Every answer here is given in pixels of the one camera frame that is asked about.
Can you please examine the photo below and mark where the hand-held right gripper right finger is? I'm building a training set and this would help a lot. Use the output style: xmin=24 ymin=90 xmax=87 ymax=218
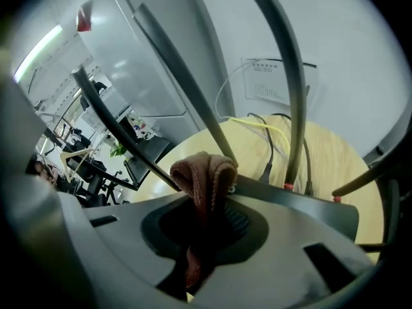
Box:
xmin=192 ymin=195 xmax=377 ymax=309

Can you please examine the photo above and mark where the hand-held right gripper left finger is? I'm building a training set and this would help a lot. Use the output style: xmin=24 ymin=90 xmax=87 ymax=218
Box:
xmin=84 ymin=194 xmax=194 ymax=309

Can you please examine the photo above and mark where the black router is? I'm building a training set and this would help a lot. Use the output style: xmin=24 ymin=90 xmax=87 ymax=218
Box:
xmin=71 ymin=0 xmax=412 ymax=243

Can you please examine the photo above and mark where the brown cloth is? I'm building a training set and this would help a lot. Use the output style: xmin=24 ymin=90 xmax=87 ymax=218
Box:
xmin=169 ymin=151 xmax=239 ymax=289

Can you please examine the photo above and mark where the green potted plant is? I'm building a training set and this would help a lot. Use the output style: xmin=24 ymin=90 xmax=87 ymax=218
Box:
xmin=109 ymin=140 xmax=133 ymax=159

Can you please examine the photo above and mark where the round wooden side table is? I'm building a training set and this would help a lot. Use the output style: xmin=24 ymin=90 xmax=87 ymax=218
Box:
xmin=125 ymin=114 xmax=386 ymax=263

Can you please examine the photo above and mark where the silver refrigerator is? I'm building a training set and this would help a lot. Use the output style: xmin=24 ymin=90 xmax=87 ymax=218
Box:
xmin=61 ymin=0 xmax=238 ymax=141

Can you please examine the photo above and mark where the ceiling tube light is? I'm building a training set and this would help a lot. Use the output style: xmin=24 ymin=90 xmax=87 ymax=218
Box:
xmin=13 ymin=24 xmax=64 ymax=83

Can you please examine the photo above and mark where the red paper decoration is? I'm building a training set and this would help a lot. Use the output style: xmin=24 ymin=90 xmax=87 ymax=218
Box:
xmin=76 ymin=0 xmax=94 ymax=32

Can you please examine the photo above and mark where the yellow cable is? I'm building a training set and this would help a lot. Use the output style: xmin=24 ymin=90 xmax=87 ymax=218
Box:
xmin=228 ymin=117 xmax=292 ymax=160

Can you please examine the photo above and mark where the white cable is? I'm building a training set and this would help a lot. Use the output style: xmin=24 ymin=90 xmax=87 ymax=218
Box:
xmin=214 ymin=59 xmax=255 ymax=120

